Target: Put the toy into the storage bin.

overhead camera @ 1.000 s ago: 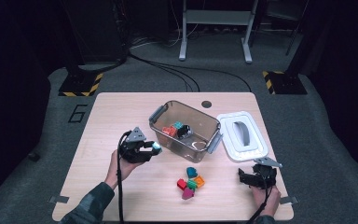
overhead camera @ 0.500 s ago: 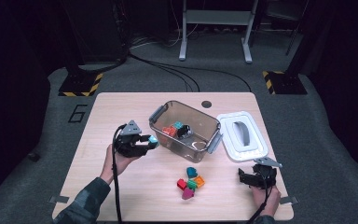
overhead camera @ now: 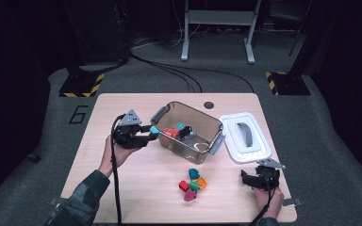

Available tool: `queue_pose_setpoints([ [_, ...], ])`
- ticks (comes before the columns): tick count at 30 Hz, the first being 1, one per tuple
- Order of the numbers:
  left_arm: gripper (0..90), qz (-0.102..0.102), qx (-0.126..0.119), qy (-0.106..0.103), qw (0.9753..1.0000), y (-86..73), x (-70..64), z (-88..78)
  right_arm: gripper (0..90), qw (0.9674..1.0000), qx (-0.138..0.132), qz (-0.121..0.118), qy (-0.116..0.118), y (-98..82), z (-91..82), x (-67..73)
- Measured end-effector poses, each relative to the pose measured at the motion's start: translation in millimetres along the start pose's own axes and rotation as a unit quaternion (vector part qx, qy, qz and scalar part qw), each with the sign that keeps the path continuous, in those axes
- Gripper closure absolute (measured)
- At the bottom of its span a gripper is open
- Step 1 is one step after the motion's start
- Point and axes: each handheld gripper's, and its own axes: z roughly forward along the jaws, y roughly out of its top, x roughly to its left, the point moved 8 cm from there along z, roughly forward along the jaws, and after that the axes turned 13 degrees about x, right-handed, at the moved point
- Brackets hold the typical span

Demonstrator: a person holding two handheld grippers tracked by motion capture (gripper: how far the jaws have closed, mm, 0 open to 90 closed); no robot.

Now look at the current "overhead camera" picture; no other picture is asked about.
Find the orange-red toy block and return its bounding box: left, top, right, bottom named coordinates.
left=163, top=126, right=181, bottom=139

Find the bundle of light cables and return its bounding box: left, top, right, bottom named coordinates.
left=131, top=26, right=184, bottom=50

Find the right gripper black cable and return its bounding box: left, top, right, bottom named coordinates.
left=250, top=170, right=277, bottom=226

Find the dark curtain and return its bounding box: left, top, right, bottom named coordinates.
left=0, top=0, right=64, bottom=210
left=307, top=0, right=362, bottom=186

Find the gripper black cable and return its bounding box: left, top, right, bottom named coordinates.
left=250, top=170, right=277, bottom=226
left=110, top=114, right=126, bottom=226

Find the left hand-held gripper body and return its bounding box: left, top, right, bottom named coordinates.
left=110, top=109, right=149, bottom=150

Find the person's right hand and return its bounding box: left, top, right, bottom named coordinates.
left=253, top=186, right=285, bottom=219

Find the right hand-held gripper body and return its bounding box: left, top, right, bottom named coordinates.
left=253, top=157, right=287, bottom=192

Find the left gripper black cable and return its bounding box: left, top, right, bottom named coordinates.
left=110, top=114, right=126, bottom=226

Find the white metal stand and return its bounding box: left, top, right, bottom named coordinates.
left=180, top=0, right=263, bottom=66

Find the magenta toy block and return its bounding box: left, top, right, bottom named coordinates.
left=183, top=188, right=198, bottom=202

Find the small dark floor object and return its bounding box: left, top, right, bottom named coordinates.
left=27, top=153, right=42, bottom=164

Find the transparent grey plastic box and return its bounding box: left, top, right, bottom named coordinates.
left=150, top=100, right=227, bottom=166

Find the dark table with metal legs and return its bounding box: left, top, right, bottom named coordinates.
left=268, top=0, right=314, bottom=57

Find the black floor cable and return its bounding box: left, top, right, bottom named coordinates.
left=131, top=53, right=255, bottom=94
left=131, top=54, right=203, bottom=94

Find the white lid with grey handle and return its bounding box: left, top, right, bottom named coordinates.
left=219, top=111, right=272, bottom=165

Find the person's left hand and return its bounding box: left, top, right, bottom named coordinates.
left=98, top=134, right=143, bottom=179

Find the dark equipment cabinet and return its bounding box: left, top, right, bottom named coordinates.
left=63, top=0, right=130, bottom=65

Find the black yellow striped base plate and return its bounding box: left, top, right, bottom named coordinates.
left=265, top=71, right=312, bottom=96
left=58, top=73, right=106, bottom=99

